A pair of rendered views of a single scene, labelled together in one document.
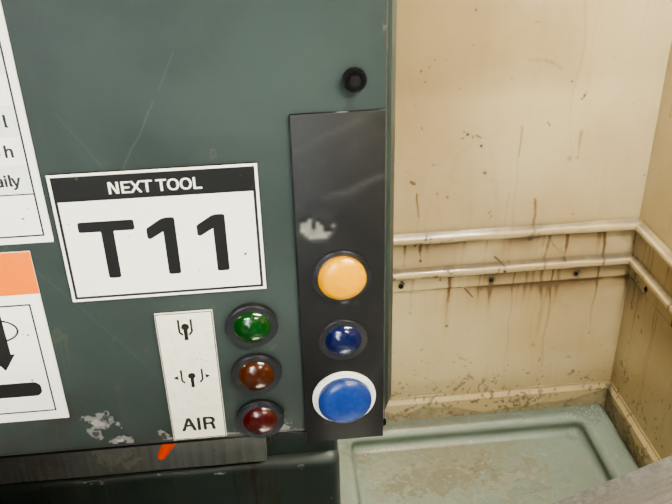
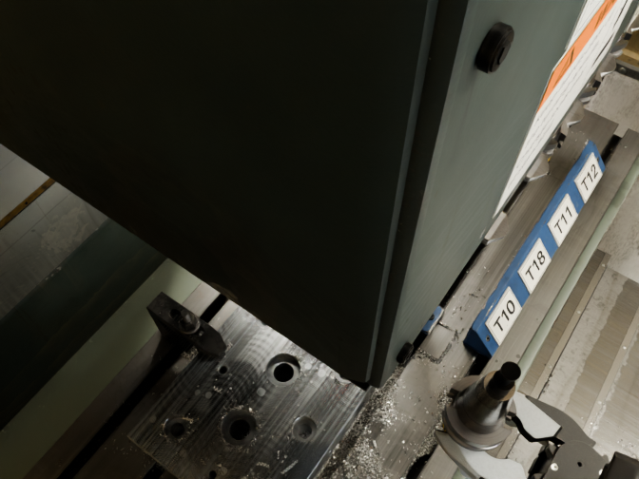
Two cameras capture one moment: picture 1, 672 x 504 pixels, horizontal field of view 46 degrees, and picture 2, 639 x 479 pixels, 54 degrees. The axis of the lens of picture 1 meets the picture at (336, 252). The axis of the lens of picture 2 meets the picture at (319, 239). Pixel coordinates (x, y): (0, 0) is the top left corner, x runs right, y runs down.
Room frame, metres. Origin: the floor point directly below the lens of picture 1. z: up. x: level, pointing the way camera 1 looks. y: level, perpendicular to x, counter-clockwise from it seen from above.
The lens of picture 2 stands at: (0.28, 0.50, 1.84)
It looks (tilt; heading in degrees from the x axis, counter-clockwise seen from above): 59 degrees down; 311
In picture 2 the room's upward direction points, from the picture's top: 1 degrees counter-clockwise
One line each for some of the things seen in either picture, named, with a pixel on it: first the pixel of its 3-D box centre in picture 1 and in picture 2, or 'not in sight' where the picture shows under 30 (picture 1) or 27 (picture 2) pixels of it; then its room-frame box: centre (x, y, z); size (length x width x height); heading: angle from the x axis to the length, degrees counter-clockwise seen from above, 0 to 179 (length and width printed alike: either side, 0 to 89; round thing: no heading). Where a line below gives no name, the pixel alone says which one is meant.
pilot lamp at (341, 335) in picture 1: (343, 339); not in sight; (0.35, 0.00, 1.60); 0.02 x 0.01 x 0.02; 95
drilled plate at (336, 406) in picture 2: not in sight; (262, 403); (0.51, 0.36, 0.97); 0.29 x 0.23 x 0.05; 95
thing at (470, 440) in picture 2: not in sight; (478, 412); (0.28, 0.29, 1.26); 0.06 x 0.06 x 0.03
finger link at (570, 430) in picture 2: not in sight; (553, 438); (0.21, 0.25, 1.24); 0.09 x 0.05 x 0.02; 172
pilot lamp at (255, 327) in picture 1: (252, 326); not in sight; (0.35, 0.05, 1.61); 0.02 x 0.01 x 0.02; 95
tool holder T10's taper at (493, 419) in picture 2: not in sight; (490, 397); (0.28, 0.29, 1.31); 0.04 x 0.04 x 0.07
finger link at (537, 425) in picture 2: not in sight; (506, 411); (0.26, 0.25, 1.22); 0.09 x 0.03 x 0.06; 172
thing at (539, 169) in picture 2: not in sight; (520, 160); (0.41, -0.04, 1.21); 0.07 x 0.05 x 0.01; 5
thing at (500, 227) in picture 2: not in sight; (479, 219); (0.40, 0.07, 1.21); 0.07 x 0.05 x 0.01; 5
